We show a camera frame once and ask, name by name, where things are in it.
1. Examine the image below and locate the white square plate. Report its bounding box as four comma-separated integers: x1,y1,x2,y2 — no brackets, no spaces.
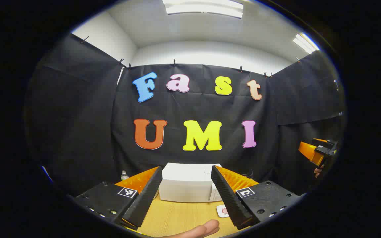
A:
216,204,231,218

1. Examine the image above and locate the small ceiling light panel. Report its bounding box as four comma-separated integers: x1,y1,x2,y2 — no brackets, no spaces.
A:
292,32,320,55

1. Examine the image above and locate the white microwave oven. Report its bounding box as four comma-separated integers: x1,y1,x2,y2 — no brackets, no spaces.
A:
158,163,226,203

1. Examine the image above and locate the long ceiling light panel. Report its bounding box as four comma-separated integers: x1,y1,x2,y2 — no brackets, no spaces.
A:
162,0,244,19

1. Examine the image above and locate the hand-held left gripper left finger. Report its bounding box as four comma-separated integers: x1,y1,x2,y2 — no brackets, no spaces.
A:
74,166,163,230

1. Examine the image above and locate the black backdrop cloth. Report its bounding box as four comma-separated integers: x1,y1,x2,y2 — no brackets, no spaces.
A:
25,33,346,199

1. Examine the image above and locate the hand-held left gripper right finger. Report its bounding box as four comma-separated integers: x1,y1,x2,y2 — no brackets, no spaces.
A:
210,165,301,230

